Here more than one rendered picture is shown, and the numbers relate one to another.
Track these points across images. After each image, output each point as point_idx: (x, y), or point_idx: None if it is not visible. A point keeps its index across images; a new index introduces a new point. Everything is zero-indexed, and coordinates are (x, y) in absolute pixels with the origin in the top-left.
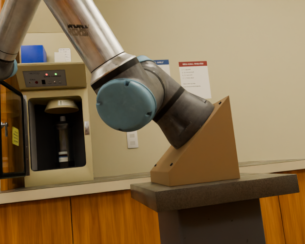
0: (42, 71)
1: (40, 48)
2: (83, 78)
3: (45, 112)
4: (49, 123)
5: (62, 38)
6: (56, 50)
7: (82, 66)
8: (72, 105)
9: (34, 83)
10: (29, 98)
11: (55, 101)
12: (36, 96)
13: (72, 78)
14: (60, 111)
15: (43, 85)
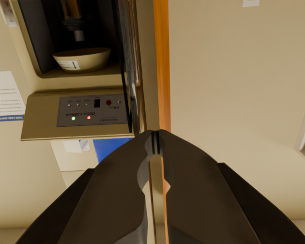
0: (94, 123)
1: (101, 160)
2: (27, 111)
3: (109, 49)
4: (111, 31)
5: (87, 162)
6: (92, 147)
7: (25, 133)
8: (56, 60)
9: (113, 99)
10: (125, 73)
11: (84, 67)
12: (114, 77)
13: (47, 110)
14: (94, 51)
15: (98, 96)
